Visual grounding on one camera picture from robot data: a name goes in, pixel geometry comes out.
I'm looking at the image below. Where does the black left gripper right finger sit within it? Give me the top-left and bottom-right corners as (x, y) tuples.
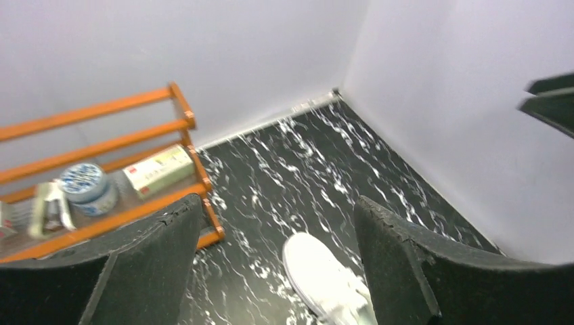
(353, 196), (573, 324)

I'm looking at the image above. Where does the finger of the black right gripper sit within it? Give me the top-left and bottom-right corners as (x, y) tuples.
(518, 72), (573, 138)

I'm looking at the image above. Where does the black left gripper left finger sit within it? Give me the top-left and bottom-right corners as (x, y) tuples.
(1, 194), (202, 324)

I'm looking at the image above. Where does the white sneaker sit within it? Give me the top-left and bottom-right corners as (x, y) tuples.
(282, 232), (377, 325)

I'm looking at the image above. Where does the blue white round jar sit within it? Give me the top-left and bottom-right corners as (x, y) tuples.
(59, 162), (118, 217)

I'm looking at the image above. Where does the white green box right shelf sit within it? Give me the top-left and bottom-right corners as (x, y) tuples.
(123, 145), (195, 200)

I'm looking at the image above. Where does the orange wooden shelf rack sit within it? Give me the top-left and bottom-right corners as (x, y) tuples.
(1, 82), (225, 263)

